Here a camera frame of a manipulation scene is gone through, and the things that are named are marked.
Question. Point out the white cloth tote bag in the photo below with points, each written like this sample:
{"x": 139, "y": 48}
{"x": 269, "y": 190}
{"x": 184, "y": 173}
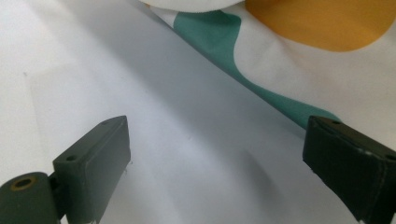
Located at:
{"x": 311, "y": 77}

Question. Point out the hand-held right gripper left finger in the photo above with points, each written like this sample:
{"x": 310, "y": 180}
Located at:
{"x": 93, "y": 174}

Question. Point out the pale table cover sheet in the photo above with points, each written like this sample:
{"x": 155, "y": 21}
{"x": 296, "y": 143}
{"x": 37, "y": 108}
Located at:
{"x": 93, "y": 62}

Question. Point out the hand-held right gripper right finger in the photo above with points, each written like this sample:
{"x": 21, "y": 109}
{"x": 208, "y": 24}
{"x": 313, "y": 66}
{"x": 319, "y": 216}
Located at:
{"x": 351, "y": 161}

